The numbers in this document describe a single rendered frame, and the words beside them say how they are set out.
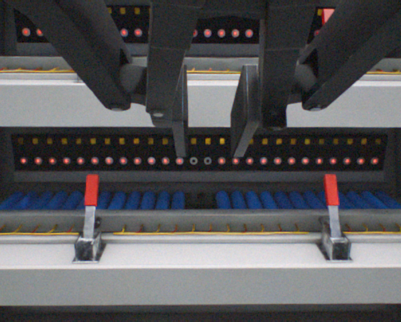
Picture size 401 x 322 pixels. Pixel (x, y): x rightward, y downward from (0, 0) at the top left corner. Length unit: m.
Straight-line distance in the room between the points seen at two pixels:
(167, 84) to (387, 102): 0.34
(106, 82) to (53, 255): 0.33
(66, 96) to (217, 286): 0.25
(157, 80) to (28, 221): 0.38
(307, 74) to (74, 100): 0.30
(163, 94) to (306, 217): 0.35
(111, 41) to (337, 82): 0.09
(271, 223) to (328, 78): 0.34
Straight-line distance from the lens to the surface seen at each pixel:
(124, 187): 0.57
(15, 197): 0.59
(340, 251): 0.47
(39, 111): 0.45
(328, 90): 0.17
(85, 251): 0.46
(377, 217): 0.53
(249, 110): 0.19
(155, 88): 0.16
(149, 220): 0.48
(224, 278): 0.43
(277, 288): 0.44
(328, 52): 0.17
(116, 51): 0.17
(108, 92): 0.17
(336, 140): 0.60
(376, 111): 0.47
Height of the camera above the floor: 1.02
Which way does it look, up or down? 2 degrees up
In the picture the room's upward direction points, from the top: straight up
